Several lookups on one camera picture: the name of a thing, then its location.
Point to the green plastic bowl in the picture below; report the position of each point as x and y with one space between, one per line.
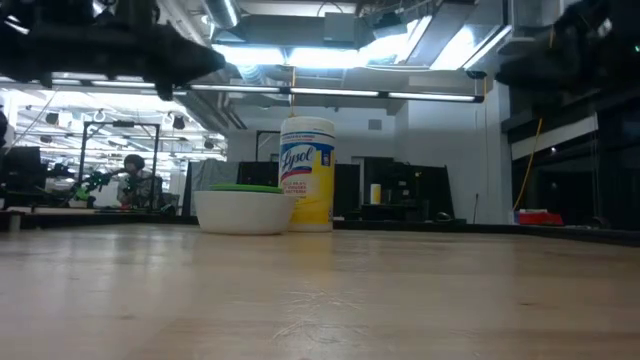
245 188

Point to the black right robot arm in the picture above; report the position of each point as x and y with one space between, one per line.
617 30

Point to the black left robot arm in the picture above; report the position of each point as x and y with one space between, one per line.
60 12

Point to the person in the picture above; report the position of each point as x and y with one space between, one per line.
136 182

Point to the grey cover sheet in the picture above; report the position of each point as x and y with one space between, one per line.
210 177

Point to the green robot device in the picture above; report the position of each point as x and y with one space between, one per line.
92 186

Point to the red box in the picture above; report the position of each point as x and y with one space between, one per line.
540 218

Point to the black monitor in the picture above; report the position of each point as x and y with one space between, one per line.
22 172

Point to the black cabinets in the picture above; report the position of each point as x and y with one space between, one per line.
400 190

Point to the long ceiling light bar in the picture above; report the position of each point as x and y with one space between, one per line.
330 92

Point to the white plastic bowl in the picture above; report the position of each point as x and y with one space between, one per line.
244 212

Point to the yellow Lysol wipes canister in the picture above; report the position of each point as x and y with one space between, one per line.
309 175

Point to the small yellow canister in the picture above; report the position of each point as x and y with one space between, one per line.
375 194

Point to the black frame stand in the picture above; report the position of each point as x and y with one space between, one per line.
120 125

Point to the black aluminium table frame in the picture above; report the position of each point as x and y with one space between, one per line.
450 227

